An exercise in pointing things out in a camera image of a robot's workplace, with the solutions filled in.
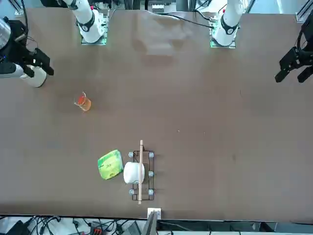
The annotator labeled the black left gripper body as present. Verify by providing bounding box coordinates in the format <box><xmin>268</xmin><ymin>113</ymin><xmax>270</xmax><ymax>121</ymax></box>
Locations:
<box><xmin>297</xmin><ymin>17</ymin><xmax>313</xmax><ymax>67</ymax></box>

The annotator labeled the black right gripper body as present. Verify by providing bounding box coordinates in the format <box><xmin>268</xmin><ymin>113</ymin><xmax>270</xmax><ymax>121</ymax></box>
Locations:
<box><xmin>0</xmin><ymin>21</ymin><xmax>38</xmax><ymax>66</ymax></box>

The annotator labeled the clear measuring cup yellow solution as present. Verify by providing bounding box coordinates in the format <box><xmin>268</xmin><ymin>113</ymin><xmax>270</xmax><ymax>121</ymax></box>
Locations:
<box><xmin>73</xmin><ymin>91</ymin><xmax>92</xmax><ymax>112</ymax></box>

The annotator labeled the white plastic bucket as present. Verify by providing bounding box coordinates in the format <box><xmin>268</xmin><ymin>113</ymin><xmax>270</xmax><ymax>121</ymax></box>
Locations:
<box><xmin>19</xmin><ymin>65</ymin><xmax>47</xmax><ymax>88</ymax></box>

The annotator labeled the wooden rack rod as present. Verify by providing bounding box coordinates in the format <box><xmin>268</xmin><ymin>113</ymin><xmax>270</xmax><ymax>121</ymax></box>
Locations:
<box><xmin>138</xmin><ymin>140</ymin><xmax>144</xmax><ymax>205</ymax></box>

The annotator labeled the white mug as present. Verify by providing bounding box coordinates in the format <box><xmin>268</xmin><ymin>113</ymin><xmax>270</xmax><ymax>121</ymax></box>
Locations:
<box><xmin>123</xmin><ymin>161</ymin><xmax>145</xmax><ymax>185</ymax></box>

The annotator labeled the black power adapter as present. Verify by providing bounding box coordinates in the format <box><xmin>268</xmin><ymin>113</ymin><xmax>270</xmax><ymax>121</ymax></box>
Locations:
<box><xmin>4</xmin><ymin>219</ymin><xmax>29</xmax><ymax>235</ymax></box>

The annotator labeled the red and black power strip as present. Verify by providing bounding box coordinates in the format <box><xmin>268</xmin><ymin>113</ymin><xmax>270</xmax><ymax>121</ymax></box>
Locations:
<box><xmin>89</xmin><ymin>221</ymin><xmax>103</xmax><ymax>235</ymax></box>

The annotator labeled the white pole base box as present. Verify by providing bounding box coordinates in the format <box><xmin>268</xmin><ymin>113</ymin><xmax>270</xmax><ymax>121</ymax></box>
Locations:
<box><xmin>147</xmin><ymin>208</ymin><xmax>162</xmax><ymax>220</ymax></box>

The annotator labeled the grey adapter box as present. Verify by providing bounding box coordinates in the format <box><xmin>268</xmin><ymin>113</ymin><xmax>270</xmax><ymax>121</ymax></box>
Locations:
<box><xmin>122</xmin><ymin>221</ymin><xmax>142</xmax><ymax>235</ymax></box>

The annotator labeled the aluminium frame profile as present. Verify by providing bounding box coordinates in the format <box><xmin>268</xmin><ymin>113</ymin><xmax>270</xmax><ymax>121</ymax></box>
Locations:
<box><xmin>14</xmin><ymin>0</ymin><xmax>25</xmax><ymax>17</ymax></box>
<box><xmin>295</xmin><ymin>0</ymin><xmax>313</xmax><ymax>23</ymax></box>

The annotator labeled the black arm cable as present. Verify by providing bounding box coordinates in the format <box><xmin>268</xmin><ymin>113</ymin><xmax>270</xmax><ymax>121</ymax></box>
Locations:
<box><xmin>20</xmin><ymin>0</ymin><xmax>28</xmax><ymax>37</ymax></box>

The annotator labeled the black base cable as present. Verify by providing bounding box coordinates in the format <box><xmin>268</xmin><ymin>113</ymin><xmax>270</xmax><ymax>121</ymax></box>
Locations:
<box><xmin>156</xmin><ymin>13</ymin><xmax>215</xmax><ymax>29</ymax></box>

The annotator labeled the black wire cup rack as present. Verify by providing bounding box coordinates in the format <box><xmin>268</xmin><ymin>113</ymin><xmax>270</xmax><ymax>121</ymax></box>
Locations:
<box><xmin>129</xmin><ymin>149</ymin><xmax>155</xmax><ymax>202</ymax></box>

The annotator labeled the grey camera pole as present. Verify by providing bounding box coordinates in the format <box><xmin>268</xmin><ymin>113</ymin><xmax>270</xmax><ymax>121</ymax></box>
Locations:
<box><xmin>141</xmin><ymin>211</ymin><xmax>158</xmax><ymax>235</ymax></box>

